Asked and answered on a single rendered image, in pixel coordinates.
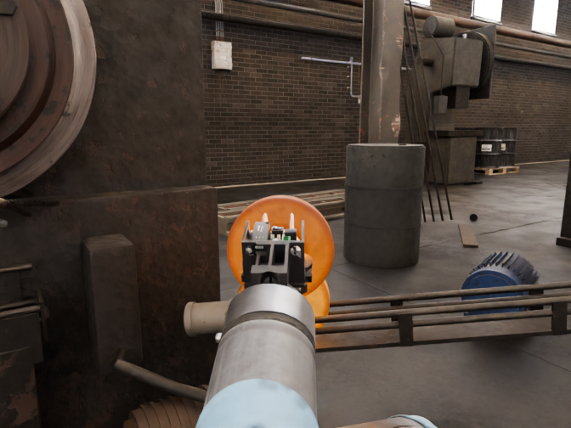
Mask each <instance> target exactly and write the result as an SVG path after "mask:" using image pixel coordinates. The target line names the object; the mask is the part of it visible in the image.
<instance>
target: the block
mask: <svg viewBox="0 0 571 428"><path fill-rule="evenodd" d="M80 246H81V256H82V273H83V282H84V291H85V300H86V309H87V319H88V336H89V345H90V353H91V355H92V358H93V361H94V364H95V366H96V369H97V370H98V372H99V374H100V375H109V374H113V373H115V372H117V371H115V370H114V369H113V368H112V367H111V366H110V364H111V361H112V359H113V357H114V355H115V353H116V351H117V350H118V349H120V348H122V349H125V350H126V352H127V354H126V357H125V358H124V361H127V362H129V363H132V364H134V365H137V366H139V365H140V364H141V363H142V360H143V352H142V340H141V328H140V315H139V291H138V279H137V266H136V254H135V247H134V245H133V243H132V242H131V241H130V240H128V239H127V238H126V237H125V236H124V235H122V234H110V235H103V236H96V237H88V238H86V239H83V240H82V242H81V244H80Z"/></svg>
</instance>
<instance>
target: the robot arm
mask: <svg viewBox="0 0 571 428"><path fill-rule="evenodd" d="M241 248H242V258H243V261H242V268H243V273H242V274H241V282H245V283H244V290H243V291H242V292H240V293H239V294H237V295H236V296H235V298H234V299H233V300H232V302H231V303H230V304H229V308H228V311H227V313H226V317H225V321H224V325H223V332H222V333H216V336H215V340H216V342H217V343H219V344H218V350H217V354H216V357H215V361H214V364H213V369H212V375H211V379H210V382H209V386H208V389H207V393H206V400H205V403H204V407H203V410H202V412H201V415H200V417H199V419H198V421H197V424H196V427H195V428H319V426H318V420H317V392H316V364H315V349H316V340H315V320H314V311H313V308H312V306H311V305H310V303H309V302H308V301H307V299H306V298H305V297H304V296H303V295H302V294H304V293H306V292H308V284H306V283H311V282H312V272H313V259H312V257H311V256H309V255H307V254H305V253H304V221H302V240H299V239H298V237H297V229H296V228H294V216H293V214H292V213H291V222H290V229H284V227H275V226H273V227H272V229H271V231H270V222H268V217H267V214H266V213H264V214H263V221H262V222H255V226H254V229H253V230H252V231H251V232H250V223H249V221H246V226H245V230H244V233H243V237H242V241H241ZM338 428H437V427H436V426H435V425H433V424H432V423H431V422H430V421H429V420H427V419H425V418H422V417H420V416H416V415H403V414H401V415H394V416H392V417H390V418H388V419H386V420H378V421H372V422H367V423H362V424H357V425H348V426H343V427H338Z"/></svg>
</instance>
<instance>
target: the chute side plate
mask: <svg viewBox="0 0 571 428"><path fill-rule="evenodd" d="M28 346H30V347H31V350H32V357H33V363H40V362H43V361H44V357H43V350H42V337H41V329H40V322H39V314H38V313H30V314H26V315H21V316H17V317H12V318H5V319H0V353H3V352H9V351H13V350H17V349H21V348H25V347H28Z"/></svg>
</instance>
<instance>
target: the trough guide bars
mask: <svg viewBox="0 0 571 428"><path fill-rule="evenodd" d="M566 288H571V281H564V282H553V283H543V284H523V285H513V286H501V287H491V288H481V289H470V290H450V291H439V292H429V293H419V294H408V295H397V296H378V297H367V298H357V299H346V300H335V301H330V307H345V306H356V305H367V304H377V303H388V302H390V307H370V308H359V309H348V310H338V311H329V312H328V315H326V316H316V317H314V320H315V323H316V324H322V323H333V322H344V321H355V320H366V319H377V318H391V322H381V323H371V324H350V325H338V326H328V327H317V328H315V334H316V335H323V334H335V333H346V332H357V331H368V330H379V329H399V341H400V347H404V346H414V339H413V327H422V326H434V325H445V324H466V323H477V322H488V321H500V320H511V319H522V318H543V317H551V330H552V335H566V334H567V315H571V307H568V304H570V303H571V291H570V292H559V293H549V294H544V290H555V289H566ZM524 291H529V295H527V296H507V297H496V298H486V299H475V300H464V301H444V302H433V303H422V304H412V305H403V301H419V300H430V299H440V298H450V297H462V296H481V295H493V294H503V293H513V292H524ZM549 305H551V309H545V310H543V306H549ZM517 307H529V311H522V312H512V313H491V314H479V315H469V316H458V317H447V318H426V319H415V320H412V316H420V315H431V314H441V313H463V312H473V311H484V310H495V309H506V308H517Z"/></svg>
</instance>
